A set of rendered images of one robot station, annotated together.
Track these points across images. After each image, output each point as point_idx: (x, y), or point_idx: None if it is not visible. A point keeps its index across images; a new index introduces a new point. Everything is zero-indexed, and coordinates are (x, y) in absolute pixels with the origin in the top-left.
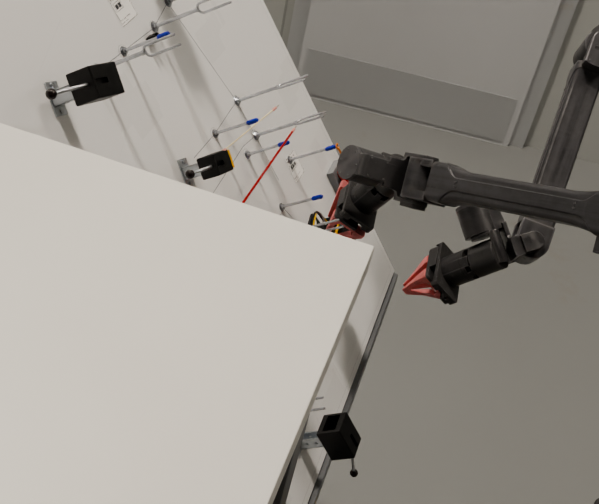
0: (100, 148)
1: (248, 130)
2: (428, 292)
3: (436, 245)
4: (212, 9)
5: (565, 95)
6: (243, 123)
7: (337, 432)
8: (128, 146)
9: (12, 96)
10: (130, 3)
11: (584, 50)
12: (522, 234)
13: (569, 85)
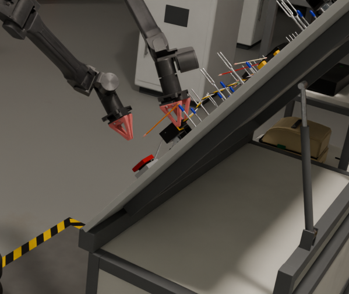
0: None
1: (251, 60)
2: (122, 128)
3: (119, 112)
4: (289, 11)
5: (46, 30)
6: (252, 68)
7: (188, 125)
8: None
9: None
10: None
11: (32, 7)
12: (94, 67)
13: (44, 24)
